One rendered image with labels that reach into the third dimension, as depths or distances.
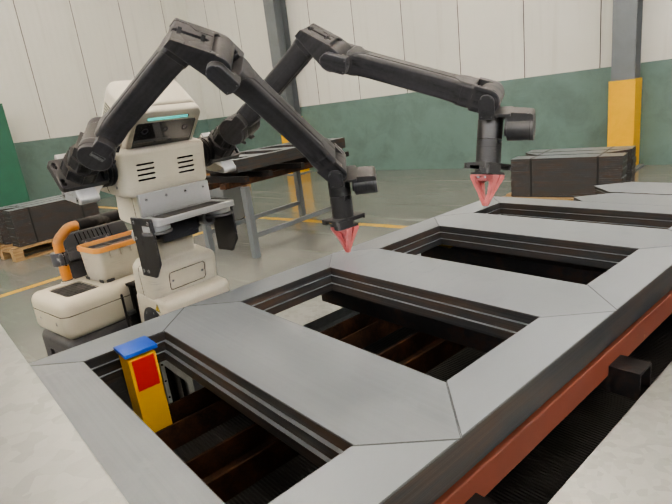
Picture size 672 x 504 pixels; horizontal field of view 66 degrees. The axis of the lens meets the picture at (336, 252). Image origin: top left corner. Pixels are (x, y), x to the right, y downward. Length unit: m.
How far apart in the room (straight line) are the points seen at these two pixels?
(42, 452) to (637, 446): 0.74
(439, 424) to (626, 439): 0.32
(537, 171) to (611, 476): 4.76
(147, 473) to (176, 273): 0.90
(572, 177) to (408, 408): 4.77
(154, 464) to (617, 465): 0.61
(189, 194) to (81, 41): 10.48
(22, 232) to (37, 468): 6.48
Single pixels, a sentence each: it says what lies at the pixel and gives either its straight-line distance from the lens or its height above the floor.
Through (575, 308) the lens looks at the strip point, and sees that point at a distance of 1.00.
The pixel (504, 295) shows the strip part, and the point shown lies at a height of 0.87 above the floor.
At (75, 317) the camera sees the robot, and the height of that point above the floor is 0.76.
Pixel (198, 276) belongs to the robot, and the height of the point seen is 0.83.
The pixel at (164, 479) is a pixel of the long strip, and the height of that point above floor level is 0.87.
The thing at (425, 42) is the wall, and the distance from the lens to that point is 9.06.
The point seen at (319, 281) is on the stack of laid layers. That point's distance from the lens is 1.28.
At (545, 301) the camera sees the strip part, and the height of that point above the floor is 0.87.
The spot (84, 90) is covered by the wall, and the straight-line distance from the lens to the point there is 11.73.
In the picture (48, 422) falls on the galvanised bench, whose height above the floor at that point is 1.05.
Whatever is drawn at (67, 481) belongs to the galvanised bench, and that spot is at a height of 1.05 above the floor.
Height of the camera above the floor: 1.26
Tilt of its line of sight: 16 degrees down
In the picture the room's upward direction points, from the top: 7 degrees counter-clockwise
